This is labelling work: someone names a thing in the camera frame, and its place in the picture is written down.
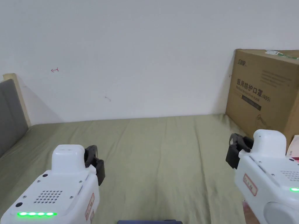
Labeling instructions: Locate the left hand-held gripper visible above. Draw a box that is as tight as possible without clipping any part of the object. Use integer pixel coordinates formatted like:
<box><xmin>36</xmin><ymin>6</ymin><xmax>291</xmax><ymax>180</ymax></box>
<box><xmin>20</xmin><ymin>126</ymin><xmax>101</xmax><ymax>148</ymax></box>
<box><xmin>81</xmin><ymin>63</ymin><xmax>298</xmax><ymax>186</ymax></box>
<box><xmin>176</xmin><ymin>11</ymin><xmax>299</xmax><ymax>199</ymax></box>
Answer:
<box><xmin>0</xmin><ymin>144</ymin><xmax>105</xmax><ymax>224</ymax></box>

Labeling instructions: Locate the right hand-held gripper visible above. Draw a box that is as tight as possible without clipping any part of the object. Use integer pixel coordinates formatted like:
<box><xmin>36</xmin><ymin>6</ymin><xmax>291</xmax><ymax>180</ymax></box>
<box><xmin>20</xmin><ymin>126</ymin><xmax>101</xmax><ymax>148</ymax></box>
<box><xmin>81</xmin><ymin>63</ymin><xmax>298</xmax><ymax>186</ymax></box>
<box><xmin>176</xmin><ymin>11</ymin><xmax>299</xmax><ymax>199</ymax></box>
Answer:
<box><xmin>225</xmin><ymin>129</ymin><xmax>299</xmax><ymax>224</ymax></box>

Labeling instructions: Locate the person's right hand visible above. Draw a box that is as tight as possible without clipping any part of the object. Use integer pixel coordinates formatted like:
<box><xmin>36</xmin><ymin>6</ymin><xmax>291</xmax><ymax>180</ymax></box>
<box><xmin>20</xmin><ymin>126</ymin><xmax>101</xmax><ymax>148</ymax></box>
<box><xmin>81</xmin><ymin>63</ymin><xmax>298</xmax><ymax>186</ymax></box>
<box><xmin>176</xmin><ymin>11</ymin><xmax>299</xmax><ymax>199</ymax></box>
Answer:
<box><xmin>242</xmin><ymin>199</ymin><xmax>259</xmax><ymax>224</ymax></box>

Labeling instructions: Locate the pink and white package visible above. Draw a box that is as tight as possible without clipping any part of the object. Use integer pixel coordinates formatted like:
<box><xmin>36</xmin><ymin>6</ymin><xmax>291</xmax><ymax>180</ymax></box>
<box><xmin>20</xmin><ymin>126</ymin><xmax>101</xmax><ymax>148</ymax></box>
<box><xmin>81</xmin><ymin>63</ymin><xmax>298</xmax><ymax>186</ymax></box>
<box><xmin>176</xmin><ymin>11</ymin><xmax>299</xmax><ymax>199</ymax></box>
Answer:
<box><xmin>286</xmin><ymin>134</ymin><xmax>299</xmax><ymax>164</ymax></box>

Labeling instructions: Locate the brown cardboard carton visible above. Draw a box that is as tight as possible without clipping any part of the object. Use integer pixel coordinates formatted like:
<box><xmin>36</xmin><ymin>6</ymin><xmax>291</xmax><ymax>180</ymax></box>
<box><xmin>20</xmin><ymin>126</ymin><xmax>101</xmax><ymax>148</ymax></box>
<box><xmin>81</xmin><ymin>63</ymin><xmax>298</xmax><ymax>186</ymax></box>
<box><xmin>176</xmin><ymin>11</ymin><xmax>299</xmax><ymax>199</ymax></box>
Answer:
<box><xmin>225</xmin><ymin>48</ymin><xmax>299</xmax><ymax>148</ymax></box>

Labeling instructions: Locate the bed with pale green sheet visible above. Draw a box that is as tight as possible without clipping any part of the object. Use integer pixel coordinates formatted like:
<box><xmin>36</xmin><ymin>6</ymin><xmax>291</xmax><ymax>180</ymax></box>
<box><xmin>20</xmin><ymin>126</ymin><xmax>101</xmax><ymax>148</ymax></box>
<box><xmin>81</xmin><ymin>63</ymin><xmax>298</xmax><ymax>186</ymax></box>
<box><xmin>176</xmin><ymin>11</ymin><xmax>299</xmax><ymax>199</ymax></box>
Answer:
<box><xmin>0</xmin><ymin>113</ymin><xmax>299</xmax><ymax>224</ymax></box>

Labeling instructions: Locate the dark blue garment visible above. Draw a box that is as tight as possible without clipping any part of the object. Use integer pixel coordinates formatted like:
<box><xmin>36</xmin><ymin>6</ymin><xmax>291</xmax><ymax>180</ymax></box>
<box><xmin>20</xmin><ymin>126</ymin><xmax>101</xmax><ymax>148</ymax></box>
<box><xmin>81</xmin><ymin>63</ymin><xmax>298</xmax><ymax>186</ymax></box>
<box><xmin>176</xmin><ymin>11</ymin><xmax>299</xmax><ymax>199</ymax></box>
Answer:
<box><xmin>117</xmin><ymin>219</ymin><xmax>183</xmax><ymax>224</ymax></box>

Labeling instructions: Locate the grey padded headboard wooden frame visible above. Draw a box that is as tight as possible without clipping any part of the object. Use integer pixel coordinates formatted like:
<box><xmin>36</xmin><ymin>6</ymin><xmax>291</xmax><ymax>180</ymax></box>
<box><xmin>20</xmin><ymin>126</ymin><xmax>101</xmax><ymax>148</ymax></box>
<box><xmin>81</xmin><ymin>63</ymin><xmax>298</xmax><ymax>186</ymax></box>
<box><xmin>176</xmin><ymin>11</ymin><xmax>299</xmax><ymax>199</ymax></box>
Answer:
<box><xmin>0</xmin><ymin>73</ymin><xmax>32</xmax><ymax>158</ymax></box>

